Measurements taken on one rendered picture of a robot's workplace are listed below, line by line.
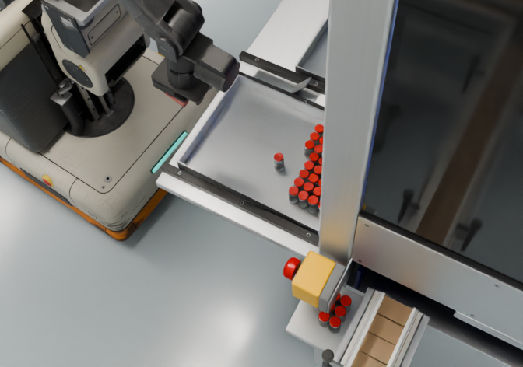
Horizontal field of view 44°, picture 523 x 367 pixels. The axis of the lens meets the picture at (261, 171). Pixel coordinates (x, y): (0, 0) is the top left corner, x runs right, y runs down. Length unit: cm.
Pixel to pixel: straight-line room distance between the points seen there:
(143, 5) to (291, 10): 71
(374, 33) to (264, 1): 226
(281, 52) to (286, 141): 25
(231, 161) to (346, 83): 72
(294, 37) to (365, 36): 96
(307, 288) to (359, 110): 46
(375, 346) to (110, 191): 118
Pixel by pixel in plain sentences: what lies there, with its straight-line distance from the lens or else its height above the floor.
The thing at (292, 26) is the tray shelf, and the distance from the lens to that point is 163.
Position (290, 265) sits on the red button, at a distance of 117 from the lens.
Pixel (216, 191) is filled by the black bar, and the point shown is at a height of 90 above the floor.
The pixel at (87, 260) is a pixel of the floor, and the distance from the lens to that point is 238.
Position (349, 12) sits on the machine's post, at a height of 164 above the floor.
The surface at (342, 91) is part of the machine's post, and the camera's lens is 74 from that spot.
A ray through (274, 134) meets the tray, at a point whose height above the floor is 88.
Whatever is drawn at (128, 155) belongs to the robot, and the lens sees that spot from 219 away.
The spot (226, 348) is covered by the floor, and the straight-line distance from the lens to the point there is 218.
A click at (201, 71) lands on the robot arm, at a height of 126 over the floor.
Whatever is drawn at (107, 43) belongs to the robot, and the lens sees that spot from 178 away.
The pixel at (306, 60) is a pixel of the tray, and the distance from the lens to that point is 156.
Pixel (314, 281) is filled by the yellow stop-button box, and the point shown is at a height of 103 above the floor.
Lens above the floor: 211
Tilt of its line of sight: 61 degrees down
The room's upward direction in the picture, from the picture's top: 7 degrees counter-clockwise
